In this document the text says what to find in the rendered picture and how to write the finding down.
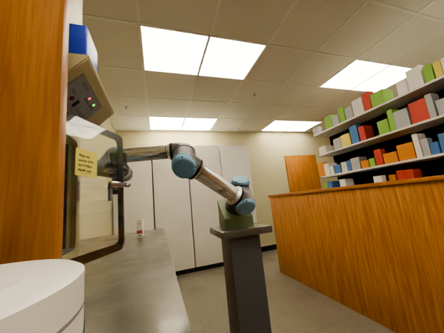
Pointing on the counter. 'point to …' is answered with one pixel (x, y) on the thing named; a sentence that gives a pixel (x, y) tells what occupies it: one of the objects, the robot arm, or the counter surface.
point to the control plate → (76, 90)
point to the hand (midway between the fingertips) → (110, 165)
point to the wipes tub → (42, 296)
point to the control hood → (77, 62)
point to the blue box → (82, 42)
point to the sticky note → (86, 163)
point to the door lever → (118, 184)
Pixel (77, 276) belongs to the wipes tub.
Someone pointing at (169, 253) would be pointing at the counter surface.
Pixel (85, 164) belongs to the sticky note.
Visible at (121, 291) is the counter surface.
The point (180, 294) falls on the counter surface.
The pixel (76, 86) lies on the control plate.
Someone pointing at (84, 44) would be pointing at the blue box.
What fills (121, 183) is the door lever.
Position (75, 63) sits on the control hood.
